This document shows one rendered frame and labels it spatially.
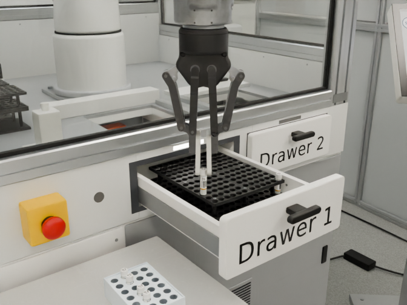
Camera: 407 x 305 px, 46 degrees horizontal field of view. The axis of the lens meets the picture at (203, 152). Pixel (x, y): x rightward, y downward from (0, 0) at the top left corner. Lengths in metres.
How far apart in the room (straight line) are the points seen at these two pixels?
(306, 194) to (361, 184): 2.08
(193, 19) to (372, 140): 2.21
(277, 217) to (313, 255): 0.70
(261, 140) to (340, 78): 0.32
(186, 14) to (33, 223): 0.43
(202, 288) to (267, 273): 0.53
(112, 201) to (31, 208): 0.18
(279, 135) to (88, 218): 0.51
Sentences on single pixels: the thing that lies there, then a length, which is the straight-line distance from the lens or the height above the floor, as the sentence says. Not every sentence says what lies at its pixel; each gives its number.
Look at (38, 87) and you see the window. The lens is 0.87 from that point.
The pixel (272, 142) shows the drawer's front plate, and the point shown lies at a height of 0.90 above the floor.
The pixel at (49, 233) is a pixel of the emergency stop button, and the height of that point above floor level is 0.87.
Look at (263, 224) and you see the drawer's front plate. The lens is 0.80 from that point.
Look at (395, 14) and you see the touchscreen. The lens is 1.60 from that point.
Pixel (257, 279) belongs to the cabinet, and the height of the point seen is 0.50.
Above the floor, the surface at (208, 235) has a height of 0.87.
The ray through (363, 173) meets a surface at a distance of 2.91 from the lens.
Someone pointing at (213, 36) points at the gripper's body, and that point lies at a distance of 0.72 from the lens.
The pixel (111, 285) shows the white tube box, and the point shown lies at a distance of 0.84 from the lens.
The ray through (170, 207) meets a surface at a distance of 0.90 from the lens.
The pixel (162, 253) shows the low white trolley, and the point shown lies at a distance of 0.98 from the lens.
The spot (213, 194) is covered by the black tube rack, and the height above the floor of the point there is 0.90.
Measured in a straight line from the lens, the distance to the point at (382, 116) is 2.77.
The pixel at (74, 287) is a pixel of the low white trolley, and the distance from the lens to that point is 0.91.
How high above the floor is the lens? 1.28
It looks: 20 degrees down
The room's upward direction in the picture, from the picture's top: straight up
